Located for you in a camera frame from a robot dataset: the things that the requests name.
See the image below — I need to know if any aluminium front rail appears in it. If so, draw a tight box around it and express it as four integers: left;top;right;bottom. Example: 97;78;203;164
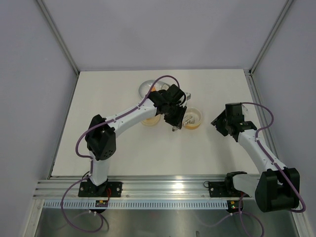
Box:
33;174;270;200

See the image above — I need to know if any aluminium frame post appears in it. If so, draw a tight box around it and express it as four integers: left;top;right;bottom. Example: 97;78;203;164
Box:
248;0;295;76
35;0;80;78

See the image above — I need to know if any white slotted cable duct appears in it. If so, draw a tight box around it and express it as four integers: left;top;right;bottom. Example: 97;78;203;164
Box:
43;199;228;210

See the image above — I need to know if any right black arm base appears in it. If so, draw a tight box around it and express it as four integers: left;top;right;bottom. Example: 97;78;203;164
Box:
203;181;242;198

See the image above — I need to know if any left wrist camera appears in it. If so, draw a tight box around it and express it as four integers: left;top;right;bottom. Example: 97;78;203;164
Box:
150;84;192;109

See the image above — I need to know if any round cream lunch box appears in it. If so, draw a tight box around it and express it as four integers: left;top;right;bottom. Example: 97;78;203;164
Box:
184;107;202;130

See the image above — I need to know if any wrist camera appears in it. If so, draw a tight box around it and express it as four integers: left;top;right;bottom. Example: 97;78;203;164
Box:
150;84;192;109
225;103;249;117

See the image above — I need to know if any white black sushi piece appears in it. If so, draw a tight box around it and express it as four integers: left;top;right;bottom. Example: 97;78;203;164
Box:
161;84;169;90

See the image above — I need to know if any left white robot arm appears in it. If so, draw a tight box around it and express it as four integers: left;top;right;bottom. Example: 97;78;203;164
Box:
85;99;187;197

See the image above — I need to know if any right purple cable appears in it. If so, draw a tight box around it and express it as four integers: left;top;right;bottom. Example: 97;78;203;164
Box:
197;101;307;237

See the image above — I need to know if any purple cable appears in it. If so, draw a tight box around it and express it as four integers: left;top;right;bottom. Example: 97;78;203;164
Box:
60;75;181;234
197;101;307;237

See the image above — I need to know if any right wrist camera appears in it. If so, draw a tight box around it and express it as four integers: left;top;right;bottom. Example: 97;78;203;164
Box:
225;103;249;117

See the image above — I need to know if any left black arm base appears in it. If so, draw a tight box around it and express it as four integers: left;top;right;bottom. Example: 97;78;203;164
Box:
78;181;123;198

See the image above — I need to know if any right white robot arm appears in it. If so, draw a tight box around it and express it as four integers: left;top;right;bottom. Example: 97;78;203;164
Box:
211;103;300;212

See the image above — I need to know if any left aluminium frame post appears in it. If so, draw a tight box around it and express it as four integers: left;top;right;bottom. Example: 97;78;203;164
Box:
35;0;80;78

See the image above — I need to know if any right aluminium frame post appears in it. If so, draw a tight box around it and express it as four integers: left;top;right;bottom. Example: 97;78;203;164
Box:
248;0;295;76

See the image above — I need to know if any white oval plate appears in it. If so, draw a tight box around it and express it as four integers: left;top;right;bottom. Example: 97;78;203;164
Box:
138;79;192;102

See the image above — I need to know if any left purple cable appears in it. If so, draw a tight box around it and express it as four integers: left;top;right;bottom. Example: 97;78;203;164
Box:
60;75;181;234

